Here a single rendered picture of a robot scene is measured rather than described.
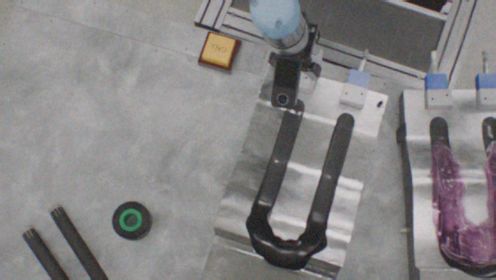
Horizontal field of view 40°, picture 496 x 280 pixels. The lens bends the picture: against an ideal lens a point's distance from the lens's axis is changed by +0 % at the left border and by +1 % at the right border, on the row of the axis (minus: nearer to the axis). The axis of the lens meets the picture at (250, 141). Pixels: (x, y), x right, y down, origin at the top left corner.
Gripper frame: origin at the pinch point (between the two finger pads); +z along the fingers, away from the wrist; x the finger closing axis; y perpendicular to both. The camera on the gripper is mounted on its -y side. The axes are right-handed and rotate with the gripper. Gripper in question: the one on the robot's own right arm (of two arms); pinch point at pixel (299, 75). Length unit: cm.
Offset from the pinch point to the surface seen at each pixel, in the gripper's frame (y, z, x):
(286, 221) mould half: -29.1, -2.7, -6.1
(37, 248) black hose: -49, -3, 43
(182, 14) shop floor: 32, 91, 67
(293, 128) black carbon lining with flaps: -10.1, 4.5, -0.9
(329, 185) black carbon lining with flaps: -19.7, 4.5, -11.4
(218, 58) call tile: 1.2, 7.7, 20.5
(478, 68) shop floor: 40, 107, -38
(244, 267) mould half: -40.3, 2.2, 0.5
